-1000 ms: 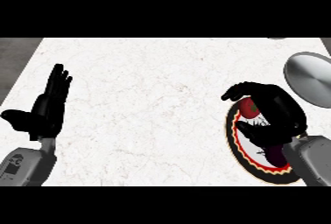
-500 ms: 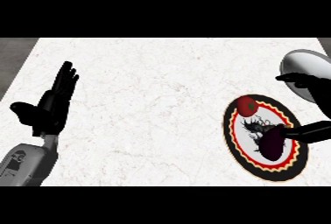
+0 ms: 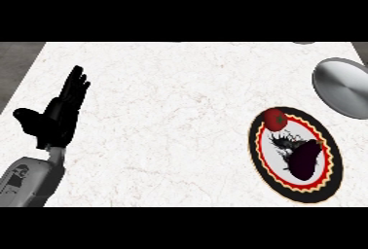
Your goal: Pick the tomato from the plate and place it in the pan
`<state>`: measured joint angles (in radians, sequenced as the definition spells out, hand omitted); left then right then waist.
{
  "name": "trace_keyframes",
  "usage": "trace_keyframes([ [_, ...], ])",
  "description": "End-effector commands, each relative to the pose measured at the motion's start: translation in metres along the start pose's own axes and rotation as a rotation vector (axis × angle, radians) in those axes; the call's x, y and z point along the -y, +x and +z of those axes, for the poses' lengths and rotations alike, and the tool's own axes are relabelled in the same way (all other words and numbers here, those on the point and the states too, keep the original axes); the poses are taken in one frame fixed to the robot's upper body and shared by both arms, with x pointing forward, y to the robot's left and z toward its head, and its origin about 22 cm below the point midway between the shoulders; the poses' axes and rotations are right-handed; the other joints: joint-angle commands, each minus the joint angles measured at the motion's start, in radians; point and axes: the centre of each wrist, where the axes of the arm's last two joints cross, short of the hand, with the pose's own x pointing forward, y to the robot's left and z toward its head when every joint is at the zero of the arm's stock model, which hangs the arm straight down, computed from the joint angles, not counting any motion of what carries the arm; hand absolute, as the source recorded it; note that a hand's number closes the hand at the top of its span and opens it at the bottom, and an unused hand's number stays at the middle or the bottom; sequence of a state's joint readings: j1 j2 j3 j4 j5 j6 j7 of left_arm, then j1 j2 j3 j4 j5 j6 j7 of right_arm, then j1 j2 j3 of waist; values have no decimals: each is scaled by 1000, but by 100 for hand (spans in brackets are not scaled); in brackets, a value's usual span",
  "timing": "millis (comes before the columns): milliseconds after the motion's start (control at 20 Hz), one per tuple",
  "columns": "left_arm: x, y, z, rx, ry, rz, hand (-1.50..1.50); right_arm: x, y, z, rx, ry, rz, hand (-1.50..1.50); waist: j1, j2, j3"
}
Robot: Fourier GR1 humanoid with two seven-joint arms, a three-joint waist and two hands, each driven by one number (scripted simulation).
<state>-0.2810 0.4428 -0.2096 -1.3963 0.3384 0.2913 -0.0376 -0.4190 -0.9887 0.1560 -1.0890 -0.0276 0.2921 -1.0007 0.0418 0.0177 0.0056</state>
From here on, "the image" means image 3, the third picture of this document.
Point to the black rimmed patterned plate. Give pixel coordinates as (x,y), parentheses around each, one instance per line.
(272,162)

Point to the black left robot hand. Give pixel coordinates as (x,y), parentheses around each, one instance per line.
(57,120)

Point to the dark purple eggplant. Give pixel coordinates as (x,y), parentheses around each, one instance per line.
(304,160)

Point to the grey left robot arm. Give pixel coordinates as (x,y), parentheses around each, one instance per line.
(25,181)

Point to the small grey object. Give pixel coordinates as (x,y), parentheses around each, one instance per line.
(303,42)

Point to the red tomato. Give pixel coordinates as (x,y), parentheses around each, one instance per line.
(275,119)

